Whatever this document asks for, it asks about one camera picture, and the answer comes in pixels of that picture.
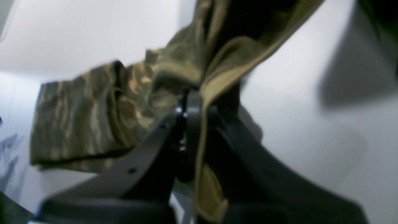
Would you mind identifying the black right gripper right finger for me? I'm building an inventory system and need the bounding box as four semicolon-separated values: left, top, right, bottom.
207;106;367;224

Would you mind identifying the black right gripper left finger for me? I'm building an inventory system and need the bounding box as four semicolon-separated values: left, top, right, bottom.
34;90;202;224

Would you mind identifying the camouflage T-shirt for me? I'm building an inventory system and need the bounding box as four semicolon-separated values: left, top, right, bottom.
30;0;323;224

